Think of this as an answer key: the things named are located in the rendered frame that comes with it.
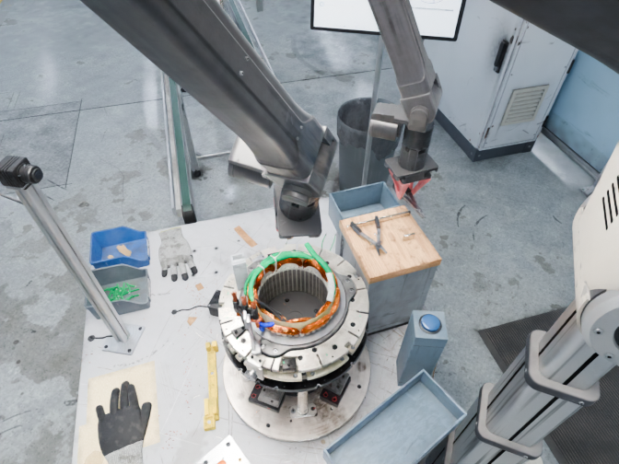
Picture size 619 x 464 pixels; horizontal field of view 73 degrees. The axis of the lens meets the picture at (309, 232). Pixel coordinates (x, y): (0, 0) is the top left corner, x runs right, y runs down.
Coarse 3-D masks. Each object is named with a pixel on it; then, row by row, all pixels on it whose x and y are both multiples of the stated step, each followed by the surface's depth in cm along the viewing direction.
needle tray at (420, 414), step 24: (408, 384) 81; (432, 384) 82; (384, 408) 81; (408, 408) 81; (432, 408) 81; (456, 408) 78; (360, 432) 78; (384, 432) 78; (408, 432) 78; (432, 432) 78; (336, 456) 75; (360, 456) 75; (384, 456) 75; (408, 456) 75
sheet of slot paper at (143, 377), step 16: (128, 368) 112; (144, 368) 112; (96, 384) 109; (112, 384) 109; (144, 384) 109; (96, 400) 106; (144, 400) 106; (96, 416) 104; (80, 432) 101; (96, 432) 101; (80, 448) 99; (96, 448) 99
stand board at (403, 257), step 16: (400, 208) 113; (384, 224) 109; (400, 224) 109; (416, 224) 109; (352, 240) 105; (384, 240) 105; (400, 240) 105; (416, 240) 105; (368, 256) 102; (384, 256) 102; (400, 256) 102; (416, 256) 102; (432, 256) 102; (368, 272) 99; (384, 272) 99; (400, 272) 100
